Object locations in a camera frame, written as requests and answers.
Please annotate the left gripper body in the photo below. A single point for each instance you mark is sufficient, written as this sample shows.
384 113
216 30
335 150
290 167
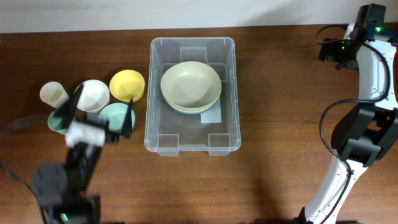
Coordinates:
112 140

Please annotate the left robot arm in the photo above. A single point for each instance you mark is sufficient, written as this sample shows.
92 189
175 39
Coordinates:
60 188

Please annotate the cream bowl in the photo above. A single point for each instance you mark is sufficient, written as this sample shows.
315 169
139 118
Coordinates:
193 103
190 78

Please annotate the mint green cup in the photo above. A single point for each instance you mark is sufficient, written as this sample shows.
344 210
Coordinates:
57 123

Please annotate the white small bowl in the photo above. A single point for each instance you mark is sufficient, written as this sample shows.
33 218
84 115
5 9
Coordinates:
94 97

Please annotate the cream cup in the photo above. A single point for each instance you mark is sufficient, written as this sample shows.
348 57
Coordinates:
53 94

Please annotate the yellow small bowl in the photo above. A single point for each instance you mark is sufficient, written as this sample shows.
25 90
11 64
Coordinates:
127 85

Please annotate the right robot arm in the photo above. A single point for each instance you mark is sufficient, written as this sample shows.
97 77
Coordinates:
368 131

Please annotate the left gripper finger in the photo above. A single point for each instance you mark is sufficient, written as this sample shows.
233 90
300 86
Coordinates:
66 112
126 130

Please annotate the clear plastic storage bin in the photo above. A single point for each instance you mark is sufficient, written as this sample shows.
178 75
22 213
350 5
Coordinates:
168 132

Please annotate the mint green small bowl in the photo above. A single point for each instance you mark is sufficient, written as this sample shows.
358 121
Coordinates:
113 118

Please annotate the grey cup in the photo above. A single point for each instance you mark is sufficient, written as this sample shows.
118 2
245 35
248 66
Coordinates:
93 117

